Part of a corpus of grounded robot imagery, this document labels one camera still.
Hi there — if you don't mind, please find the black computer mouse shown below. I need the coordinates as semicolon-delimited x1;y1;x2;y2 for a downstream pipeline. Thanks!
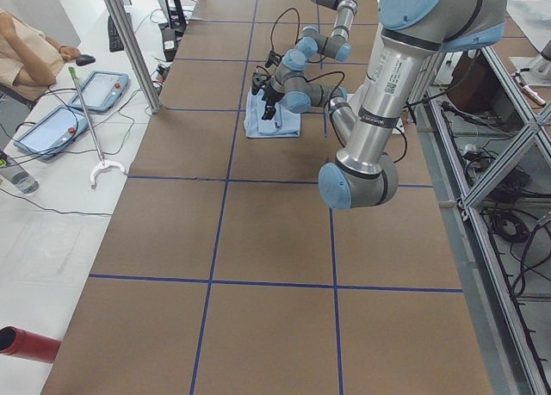
75;54;96;66

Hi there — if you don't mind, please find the clear water bottle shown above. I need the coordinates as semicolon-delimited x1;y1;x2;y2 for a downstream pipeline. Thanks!
1;151;40;194

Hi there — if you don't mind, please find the black keyboard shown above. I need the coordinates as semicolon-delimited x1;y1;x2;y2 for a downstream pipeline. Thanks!
107;15;124;52

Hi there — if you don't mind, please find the person in beige shirt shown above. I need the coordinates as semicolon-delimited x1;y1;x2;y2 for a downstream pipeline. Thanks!
1;9;81;102

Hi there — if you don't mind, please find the grabber stick green handle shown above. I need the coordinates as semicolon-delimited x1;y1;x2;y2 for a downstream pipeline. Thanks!
68;66;127;189

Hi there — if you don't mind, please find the red cylinder tube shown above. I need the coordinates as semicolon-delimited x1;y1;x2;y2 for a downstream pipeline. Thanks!
1;326;61;363

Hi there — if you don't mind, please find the black braided right cable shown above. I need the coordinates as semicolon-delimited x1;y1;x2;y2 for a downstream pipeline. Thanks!
300;70;348;108

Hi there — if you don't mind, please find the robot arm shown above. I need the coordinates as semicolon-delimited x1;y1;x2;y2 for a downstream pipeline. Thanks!
253;0;507;209
253;0;358;101

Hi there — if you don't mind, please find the blue teach pendant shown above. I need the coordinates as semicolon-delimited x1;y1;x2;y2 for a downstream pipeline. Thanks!
14;106;89;159
79;71;129;114

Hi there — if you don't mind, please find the aluminium frame rack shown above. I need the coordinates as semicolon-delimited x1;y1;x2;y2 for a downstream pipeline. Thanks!
414;37;550;394

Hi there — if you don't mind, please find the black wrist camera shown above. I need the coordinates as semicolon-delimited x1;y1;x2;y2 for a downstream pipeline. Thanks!
251;71;264;96

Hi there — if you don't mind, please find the light blue t-shirt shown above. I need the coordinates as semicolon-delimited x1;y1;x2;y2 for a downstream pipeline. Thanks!
244;89;301;139

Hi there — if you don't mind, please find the blue teach pendant far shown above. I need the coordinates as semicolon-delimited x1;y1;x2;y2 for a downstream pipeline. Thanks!
79;71;129;114

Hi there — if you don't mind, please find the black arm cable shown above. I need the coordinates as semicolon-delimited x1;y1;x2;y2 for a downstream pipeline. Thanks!
269;7;301;54

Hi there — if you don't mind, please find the aluminium frame column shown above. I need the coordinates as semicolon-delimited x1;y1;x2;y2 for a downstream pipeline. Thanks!
103;0;161;114

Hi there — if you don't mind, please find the blue teach pendant near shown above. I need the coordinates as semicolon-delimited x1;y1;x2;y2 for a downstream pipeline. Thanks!
14;106;89;159

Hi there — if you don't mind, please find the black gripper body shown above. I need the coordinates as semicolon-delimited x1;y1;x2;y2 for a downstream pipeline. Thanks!
264;50;282;68
263;78;284;111

